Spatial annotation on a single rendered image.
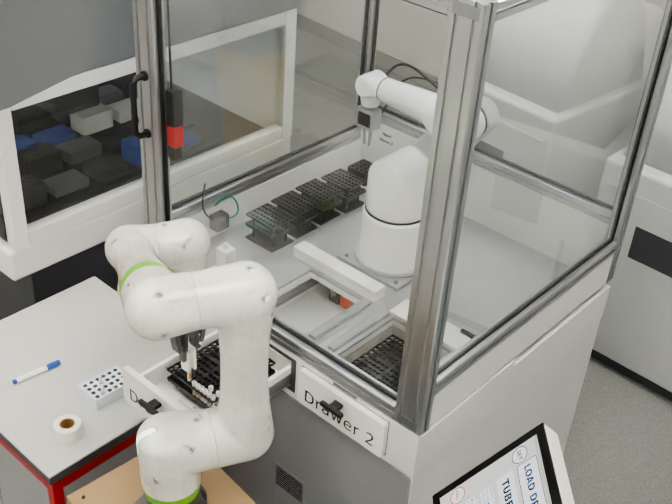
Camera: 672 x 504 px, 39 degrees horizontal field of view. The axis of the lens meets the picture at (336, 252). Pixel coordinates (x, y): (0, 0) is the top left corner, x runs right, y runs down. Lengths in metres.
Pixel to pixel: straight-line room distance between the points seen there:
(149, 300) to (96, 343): 1.11
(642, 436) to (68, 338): 2.20
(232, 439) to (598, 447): 2.03
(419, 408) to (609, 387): 1.92
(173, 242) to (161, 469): 0.50
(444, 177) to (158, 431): 0.79
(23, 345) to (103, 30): 0.93
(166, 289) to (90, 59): 1.27
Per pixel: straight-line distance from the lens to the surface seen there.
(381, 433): 2.33
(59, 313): 2.94
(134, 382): 2.45
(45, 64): 2.79
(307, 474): 2.69
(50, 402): 2.65
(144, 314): 1.71
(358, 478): 2.53
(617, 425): 3.89
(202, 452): 2.02
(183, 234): 2.14
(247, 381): 1.90
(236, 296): 1.73
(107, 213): 3.13
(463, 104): 1.80
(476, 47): 1.75
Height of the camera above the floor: 2.53
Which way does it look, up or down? 34 degrees down
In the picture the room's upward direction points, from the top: 4 degrees clockwise
